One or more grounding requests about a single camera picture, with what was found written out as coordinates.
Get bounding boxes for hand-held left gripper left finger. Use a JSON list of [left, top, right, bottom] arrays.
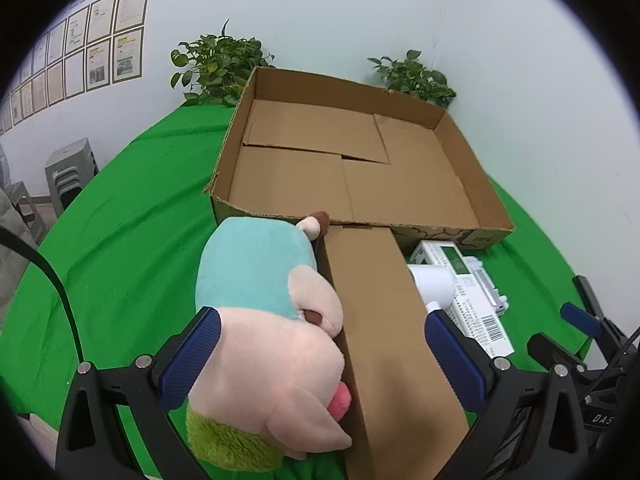
[[54, 305, 223, 480]]

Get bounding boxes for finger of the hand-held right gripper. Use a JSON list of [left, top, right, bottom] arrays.
[[526, 332, 590, 375], [560, 275, 630, 361]]

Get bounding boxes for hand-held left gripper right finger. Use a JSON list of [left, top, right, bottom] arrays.
[[424, 307, 591, 480]]

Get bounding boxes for long brown cardboard box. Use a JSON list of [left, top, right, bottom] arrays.
[[315, 225, 471, 480]]

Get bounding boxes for white hair dryer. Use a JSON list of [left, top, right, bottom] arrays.
[[406, 264, 456, 313]]

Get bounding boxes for pink and teal plush toy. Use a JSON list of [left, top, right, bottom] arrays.
[[186, 211, 353, 472]]

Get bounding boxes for large cardboard box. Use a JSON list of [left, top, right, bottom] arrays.
[[203, 66, 516, 252]]

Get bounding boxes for white package with green label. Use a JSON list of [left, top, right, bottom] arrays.
[[407, 240, 516, 358]]

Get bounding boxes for person in grey jacket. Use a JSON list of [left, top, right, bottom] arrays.
[[0, 185, 41, 321]]

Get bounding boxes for low grey plastic stool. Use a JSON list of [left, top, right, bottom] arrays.
[[7, 182, 48, 241]]

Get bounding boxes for stack of grey plastic stools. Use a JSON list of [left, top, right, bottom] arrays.
[[45, 138, 99, 218]]

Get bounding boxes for small potted green plant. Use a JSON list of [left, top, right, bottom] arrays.
[[367, 50, 457, 110]]

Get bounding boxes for large potted green plant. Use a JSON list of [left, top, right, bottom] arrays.
[[170, 20, 276, 107]]

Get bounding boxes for black cable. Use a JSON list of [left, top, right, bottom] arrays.
[[0, 226, 88, 366]]

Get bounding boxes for group of framed wall documents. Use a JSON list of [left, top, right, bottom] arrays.
[[0, 0, 152, 136]]

